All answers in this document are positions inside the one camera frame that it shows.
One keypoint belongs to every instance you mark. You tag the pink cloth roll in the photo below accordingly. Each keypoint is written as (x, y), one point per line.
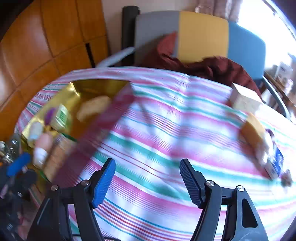
(45, 141)

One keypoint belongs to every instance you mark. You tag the blue carton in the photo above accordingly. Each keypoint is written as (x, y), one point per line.
(276, 164)

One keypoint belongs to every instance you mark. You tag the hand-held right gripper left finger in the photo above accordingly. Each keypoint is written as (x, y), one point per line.
(104, 183)

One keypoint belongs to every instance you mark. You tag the white box with blue label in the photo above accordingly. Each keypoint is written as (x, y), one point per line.
(283, 70)

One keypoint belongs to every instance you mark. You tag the black rolled mat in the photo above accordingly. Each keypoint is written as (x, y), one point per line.
(128, 30)

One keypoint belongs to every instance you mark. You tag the dark red garment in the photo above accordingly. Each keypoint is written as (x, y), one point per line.
(219, 69)

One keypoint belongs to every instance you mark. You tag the white sock with blue cuff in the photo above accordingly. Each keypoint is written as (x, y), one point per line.
(34, 131)

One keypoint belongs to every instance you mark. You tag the clear cracker packet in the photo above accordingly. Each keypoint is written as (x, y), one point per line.
(59, 155)

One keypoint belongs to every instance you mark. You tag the tan sponge loaf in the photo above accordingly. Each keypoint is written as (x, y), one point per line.
(92, 107)

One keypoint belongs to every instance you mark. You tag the wooden side desk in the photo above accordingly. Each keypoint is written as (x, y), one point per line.
(277, 92)

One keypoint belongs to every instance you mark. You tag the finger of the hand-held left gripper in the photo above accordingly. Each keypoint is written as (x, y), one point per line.
(18, 164)

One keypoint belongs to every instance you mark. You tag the patterned pink curtain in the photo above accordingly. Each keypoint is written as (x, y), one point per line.
(222, 9)

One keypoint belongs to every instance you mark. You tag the dark purple small cloth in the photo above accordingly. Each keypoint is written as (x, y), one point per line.
(286, 178)

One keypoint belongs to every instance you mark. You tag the gold tin box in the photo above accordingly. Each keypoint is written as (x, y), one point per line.
(92, 89)

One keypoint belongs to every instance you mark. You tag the purple packet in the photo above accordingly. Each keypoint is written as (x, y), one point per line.
(49, 115)

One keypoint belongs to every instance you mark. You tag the wooden wardrobe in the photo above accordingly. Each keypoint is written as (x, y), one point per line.
(34, 46)

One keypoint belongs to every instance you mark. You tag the grey yellow blue armchair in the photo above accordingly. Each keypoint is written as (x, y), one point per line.
(203, 34)

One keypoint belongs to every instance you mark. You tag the striped tablecloth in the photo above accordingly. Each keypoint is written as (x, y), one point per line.
(161, 129)

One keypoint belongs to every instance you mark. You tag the white sock roll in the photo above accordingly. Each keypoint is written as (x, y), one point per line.
(40, 157)

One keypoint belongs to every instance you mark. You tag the green white small box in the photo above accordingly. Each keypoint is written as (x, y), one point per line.
(62, 117)

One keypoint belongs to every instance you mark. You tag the window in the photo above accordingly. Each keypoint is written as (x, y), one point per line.
(266, 23)

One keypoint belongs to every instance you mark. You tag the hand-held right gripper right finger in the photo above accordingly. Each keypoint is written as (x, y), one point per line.
(189, 180)

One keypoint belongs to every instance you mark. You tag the white tall box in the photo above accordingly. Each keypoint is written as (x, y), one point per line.
(245, 99)

